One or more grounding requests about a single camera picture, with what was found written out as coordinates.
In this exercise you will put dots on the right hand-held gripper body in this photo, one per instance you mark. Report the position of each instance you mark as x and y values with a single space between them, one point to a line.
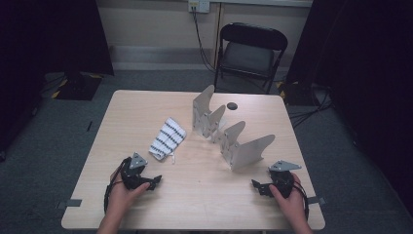
283 182

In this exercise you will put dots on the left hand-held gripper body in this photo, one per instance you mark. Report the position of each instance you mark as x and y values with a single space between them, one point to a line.
131 175

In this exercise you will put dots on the grey metal expandable rack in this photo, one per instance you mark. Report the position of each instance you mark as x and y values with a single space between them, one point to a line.
246 152

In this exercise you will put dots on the white patterned cloth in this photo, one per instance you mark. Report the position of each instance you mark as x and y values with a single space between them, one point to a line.
167 139

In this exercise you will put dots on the person's left hand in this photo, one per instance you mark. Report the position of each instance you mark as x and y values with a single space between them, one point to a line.
121 198

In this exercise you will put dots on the person's right hand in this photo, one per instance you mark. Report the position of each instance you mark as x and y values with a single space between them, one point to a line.
293 206

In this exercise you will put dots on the grey tape strip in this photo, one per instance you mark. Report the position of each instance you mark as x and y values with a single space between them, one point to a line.
69 203
316 200

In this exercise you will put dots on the black round table grommet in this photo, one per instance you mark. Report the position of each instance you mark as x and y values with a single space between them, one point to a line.
232 106

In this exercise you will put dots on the black stand base yellow tape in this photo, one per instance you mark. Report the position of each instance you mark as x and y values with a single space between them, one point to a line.
78 87

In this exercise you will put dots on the black folding chair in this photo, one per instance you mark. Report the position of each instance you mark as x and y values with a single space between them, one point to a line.
250 57

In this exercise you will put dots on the black curtain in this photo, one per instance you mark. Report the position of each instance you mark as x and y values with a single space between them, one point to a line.
48 39
367 65

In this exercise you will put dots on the beige wall conduit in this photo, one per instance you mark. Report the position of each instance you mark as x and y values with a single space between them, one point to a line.
217 32

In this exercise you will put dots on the white wall socket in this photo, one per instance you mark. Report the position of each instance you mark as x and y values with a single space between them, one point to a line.
198 6

